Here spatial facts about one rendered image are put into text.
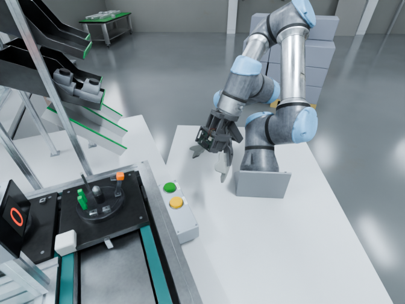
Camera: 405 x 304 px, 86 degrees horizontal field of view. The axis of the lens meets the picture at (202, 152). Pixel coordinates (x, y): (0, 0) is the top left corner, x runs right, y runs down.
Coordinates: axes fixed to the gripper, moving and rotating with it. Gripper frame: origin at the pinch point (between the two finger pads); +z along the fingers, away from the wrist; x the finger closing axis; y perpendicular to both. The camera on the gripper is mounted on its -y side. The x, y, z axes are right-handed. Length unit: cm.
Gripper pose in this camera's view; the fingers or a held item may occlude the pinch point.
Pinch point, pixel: (207, 170)
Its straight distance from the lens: 71.6
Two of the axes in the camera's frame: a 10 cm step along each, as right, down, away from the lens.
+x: 6.2, 4.9, -6.1
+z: -3.5, 8.7, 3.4
